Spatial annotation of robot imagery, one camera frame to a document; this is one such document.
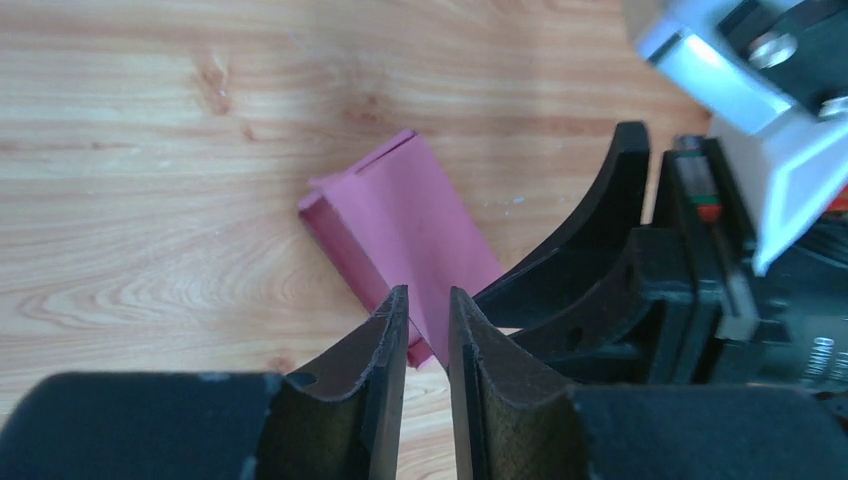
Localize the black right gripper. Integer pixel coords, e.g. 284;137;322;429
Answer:
474;121;847;418

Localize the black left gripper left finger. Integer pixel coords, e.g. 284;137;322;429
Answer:
1;286;409;479

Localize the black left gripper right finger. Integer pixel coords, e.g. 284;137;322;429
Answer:
448;288;847;479

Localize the pink paper box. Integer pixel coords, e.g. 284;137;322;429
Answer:
298;130;503;368

